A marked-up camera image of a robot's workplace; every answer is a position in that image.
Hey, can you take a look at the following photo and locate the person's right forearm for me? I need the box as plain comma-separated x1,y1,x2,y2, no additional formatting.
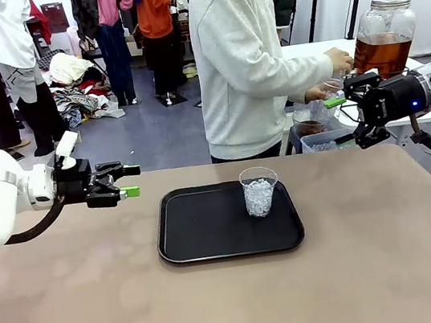
275,50,338,98

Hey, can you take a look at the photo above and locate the person in pink top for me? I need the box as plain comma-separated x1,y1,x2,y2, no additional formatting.
89,0,151,109

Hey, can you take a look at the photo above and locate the bowl of brown liquid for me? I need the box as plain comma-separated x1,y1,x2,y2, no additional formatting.
291,105,331,139

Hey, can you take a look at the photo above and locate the person in grey sweatshirt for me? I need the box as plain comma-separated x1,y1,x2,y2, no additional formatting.
184,0,367,167

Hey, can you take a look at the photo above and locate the person in white shirt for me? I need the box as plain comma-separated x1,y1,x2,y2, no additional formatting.
0,0,74,163

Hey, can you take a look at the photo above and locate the glass drink dispenser jar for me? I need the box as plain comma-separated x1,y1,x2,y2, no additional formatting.
344,0,425,84

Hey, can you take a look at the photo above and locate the clear ice bin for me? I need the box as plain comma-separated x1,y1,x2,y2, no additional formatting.
299,126,360,157

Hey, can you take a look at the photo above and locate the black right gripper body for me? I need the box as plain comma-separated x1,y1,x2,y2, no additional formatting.
364,70,431,129

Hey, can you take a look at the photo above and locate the white side table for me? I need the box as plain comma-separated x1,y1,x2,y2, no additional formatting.
278,23,431,143

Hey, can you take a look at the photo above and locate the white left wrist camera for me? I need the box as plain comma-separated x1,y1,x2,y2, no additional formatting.
51,129,83,171

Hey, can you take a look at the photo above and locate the short clear iced cup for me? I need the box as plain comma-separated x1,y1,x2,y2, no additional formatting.
236,163,283,222

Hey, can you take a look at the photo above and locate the person in orange top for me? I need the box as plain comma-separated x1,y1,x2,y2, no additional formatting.
133,0,192,109

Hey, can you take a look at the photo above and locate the person's right hand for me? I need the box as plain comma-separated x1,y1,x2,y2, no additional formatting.
322,43,357,75

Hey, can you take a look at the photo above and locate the person's left hand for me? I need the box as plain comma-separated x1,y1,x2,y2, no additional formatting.
303,81,338,105

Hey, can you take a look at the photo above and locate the dark red board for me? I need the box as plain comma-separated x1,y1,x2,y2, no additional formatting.
39,1,70,36

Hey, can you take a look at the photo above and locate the pile of clothes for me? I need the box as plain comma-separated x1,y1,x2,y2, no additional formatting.
36,42,128,133

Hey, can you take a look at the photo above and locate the black plastic serving tray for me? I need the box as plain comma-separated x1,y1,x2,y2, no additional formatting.
149,170,308,270

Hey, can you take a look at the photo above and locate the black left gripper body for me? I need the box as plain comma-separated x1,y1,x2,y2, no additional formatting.
52,156,101,204

